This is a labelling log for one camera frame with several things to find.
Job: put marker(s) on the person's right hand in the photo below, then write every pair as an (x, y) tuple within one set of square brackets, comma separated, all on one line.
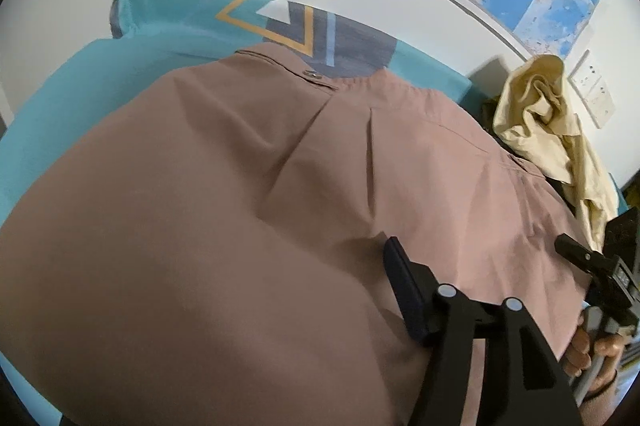
[(580, 353)]

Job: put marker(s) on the cream cloth garment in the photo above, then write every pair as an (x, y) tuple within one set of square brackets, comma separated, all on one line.
[(540, 115)]

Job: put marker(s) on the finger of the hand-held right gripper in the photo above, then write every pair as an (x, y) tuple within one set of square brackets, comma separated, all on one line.
[(575, 251)]

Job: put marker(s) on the small wall map poster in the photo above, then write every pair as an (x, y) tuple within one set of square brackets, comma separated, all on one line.
[(560, 10)]

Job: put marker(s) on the pink zip jacket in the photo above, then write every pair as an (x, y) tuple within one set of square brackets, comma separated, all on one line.
[(225, 231)]

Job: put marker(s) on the teal printed bedsheet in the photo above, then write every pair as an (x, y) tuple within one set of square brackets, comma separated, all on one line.
[(60, 105)]

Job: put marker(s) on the white wall socket plate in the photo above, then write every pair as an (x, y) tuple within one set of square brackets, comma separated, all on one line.
[(595, 88)]

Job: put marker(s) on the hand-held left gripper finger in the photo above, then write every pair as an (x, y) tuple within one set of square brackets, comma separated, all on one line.
[(400, 286)]

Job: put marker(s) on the person's right forearm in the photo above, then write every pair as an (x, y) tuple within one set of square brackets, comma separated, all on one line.
[(607, 406)]

